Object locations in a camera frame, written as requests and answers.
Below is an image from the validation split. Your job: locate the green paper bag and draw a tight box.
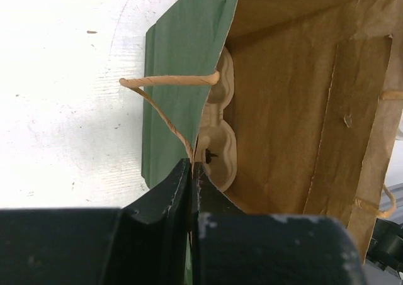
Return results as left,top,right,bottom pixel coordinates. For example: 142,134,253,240
120,0,402,256

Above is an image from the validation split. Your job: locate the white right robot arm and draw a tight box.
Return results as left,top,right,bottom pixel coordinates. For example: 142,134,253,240
366,219,402,280

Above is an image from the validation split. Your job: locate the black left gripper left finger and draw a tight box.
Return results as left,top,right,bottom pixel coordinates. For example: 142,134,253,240
1,159,191,284

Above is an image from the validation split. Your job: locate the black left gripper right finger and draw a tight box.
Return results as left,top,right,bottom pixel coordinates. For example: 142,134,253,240
191,163,367,284

